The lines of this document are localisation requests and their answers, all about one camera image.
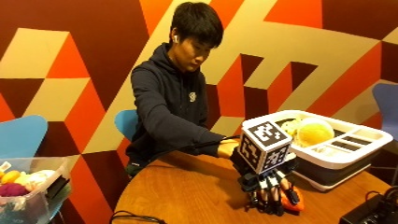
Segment white marker cube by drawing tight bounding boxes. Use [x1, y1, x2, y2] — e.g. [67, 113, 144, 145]
[237, 115, 295, 175]

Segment purple soft toy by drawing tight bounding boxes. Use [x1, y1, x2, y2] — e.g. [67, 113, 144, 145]
[0, 182, 31, 198]

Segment black cable on table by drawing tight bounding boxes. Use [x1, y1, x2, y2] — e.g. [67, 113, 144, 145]
[108, 210, 168, 224]

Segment the person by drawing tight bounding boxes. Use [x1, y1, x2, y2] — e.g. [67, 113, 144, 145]
[124, 1, 241, 179]

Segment clear plastic storage box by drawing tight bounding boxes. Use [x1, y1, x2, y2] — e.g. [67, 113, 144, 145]
[0, 156, 72, 224]

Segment pale white soft toy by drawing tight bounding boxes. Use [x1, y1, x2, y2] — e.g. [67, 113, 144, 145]
[281, 119, 303, 138]

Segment orange soft toy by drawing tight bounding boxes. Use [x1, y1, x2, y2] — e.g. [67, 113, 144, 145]
[280, 186, 307, 213]

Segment yellow round soft toy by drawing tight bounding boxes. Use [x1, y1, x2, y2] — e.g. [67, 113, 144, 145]
[295, 118, 336, 148]

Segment small yellow soft toy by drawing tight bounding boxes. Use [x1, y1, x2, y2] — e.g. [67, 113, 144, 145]
[0, 170, 23, 185]

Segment white and grey bin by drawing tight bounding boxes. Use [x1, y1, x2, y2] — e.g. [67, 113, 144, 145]
[241, 109, 394, 192]

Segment purple-blue chair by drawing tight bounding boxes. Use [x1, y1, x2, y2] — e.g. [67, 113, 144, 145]
[370, 82, 398, 142]

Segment black electronic box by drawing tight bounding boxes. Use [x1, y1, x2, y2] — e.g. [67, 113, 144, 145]
[339, 192, 398, 224]

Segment light blue chair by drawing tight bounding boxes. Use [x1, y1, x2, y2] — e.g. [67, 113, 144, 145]
[114, 108, 142, 143]
[0, 114, 50, 161]

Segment black cables on box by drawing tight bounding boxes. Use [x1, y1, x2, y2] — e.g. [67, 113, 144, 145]
[364, 186, 398, 209]

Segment white round soft toy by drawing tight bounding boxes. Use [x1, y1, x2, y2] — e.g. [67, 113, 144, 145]
[24, 169, 58, 191]

